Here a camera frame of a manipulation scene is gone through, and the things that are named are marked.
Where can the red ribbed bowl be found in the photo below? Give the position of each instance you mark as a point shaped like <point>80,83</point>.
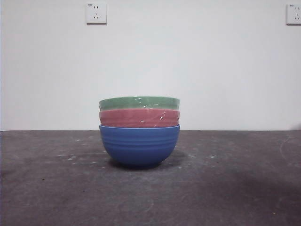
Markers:
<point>131,117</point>

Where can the blue ribbed bowl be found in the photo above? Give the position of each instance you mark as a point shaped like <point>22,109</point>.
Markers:
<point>140,148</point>

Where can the green ribbed bowl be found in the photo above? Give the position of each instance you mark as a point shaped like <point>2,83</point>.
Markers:
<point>138,103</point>

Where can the white wall socket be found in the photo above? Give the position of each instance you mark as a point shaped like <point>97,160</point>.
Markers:
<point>294,15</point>
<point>96,14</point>

